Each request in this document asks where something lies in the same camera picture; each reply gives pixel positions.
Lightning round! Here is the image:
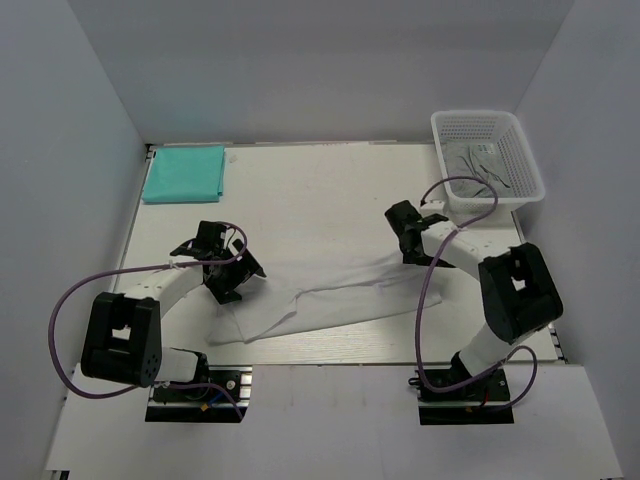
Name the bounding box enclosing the white plastic laundry basket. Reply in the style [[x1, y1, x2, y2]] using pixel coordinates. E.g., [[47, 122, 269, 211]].
[[431, 110, 545, 214]]

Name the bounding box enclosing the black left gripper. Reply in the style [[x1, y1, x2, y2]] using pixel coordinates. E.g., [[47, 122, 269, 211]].
[[205, 240, 264, 305]]

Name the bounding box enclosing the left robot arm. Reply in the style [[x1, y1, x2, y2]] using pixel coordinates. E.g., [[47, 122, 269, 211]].
[[81, 221, 266, 399]]

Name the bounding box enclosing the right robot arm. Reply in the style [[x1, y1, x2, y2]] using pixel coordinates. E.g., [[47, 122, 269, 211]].
[[385, 200, 564, 399]]

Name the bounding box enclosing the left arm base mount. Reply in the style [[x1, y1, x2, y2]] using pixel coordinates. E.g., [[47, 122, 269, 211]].
[[145, 367, 252, 424]]

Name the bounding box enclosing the white t shirt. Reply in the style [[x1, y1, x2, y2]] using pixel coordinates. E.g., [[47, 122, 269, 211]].
[[207, 253, 426, 346]]

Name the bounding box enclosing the folded teal t shirt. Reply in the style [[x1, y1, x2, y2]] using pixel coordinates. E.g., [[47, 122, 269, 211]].
[[141, 146, 225, 204]]

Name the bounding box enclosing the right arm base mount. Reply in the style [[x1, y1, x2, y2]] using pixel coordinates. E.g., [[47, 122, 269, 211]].
[[408, 369, 514, 426]]

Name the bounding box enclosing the grey t shirt in basket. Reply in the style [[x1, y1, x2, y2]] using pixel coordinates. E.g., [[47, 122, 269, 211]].
[[441, 142, 513, 198]]

